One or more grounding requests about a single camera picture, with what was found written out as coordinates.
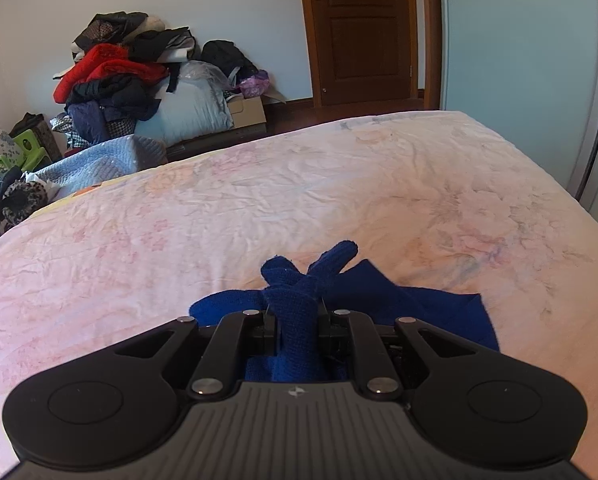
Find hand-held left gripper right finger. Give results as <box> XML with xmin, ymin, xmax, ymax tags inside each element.
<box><xmin>319</xmin><ymin>305</ymin><xmax>476</xmax><ymax>403</ymax></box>

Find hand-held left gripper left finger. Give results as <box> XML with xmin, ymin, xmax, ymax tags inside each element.
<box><xmin>114</xmin><ymin>310</ymin><xmax>280</xmax><ymax>402</ymax></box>

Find blue knit glove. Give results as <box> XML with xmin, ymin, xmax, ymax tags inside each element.
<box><xmin>188</xmin><ymin>259</ymin><xmax>500</xmax><ymax>353</ymax></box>
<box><xmin>246</xmin><ymin>240</ymin><xmax>360</xmax><ymax>383</ymax></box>

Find navy and black clothes pile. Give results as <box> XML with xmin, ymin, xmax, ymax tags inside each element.
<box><xmin>64</xmin><ymin>75</ymin><xmax>163</xmax><ymax>147</ymax></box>

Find bed with pink floral sheet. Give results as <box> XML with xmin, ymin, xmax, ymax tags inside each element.
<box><xmin>0</xmin><ymin>110</ymin><xmax>598</xmax><ymax>480</ymax></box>

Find cardboard box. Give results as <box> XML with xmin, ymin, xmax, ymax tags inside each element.
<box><xmin>225</xmin><ymin>94</ymin><xmax>268</xmax><ymax>134</ymax></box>

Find light blue bedding bundle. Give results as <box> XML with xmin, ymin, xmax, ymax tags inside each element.
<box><xmin>133</xmin><ymin>76</ymin><xmax>235</xmax><ymax>147</ymax></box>

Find light blue quilted blanket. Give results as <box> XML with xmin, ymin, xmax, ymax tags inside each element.
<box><xmin>26</xmin><ymin>135</ymin><xmax>170</xmax><ymax>199</ymax></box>

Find purple bag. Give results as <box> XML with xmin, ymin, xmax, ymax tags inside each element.
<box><xmin>238</xmin><ymin>70</ymin><xmax>271</xmax><ymax>99</ymax></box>

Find clear plastic bag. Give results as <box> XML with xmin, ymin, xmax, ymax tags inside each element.
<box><xmin>178</xmin><ymin>59</ymin><xmax>230</xmax><ymax>92</ymax></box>

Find leopard print fuzzy slippers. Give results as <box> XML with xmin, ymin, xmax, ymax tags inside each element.
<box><xmin>0</xmin><ymin>179</ymin><xmax>48</xmax><ymax>227</ymax></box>

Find brown patterned bag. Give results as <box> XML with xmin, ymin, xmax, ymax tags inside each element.
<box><xmin>9</xmin><ymin>112</ymin><xmax>63</xmax><ymax>162</ymax></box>

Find green plastic stool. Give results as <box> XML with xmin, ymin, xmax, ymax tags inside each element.
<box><xmin>0</xmin><ymin>129</ymin><xmax>56</xmax><ymax>182</ymax></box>

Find black and white garment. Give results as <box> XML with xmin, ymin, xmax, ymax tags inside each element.
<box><xmin>128</xmin><ymin>27</ymin><xmax>198</xmax><ymax>64</ymax></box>

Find brown wooden door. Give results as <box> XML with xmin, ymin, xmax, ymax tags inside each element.
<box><xmin>296</xmin><ymin>0</ymin><xmax>442</xmax><ymax>112</ymax></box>

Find red garment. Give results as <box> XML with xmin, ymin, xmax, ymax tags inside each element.
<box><xmin>53</xmin><ymin>43</ymin><xmax>171</xmax><ymax>104</ymax></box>

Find brown patterned dark jacket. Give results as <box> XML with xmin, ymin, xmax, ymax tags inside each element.
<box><xmin>73</xmin><ymin>11</ymin><xmax>150</xmax><ymax>52</ymax></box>

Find pale sliding wardrobe door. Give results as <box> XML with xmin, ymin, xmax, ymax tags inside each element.
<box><xmin>438</xmin><ymin>0</ymin><xmax>598</xmax><ymax>211</ymax></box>

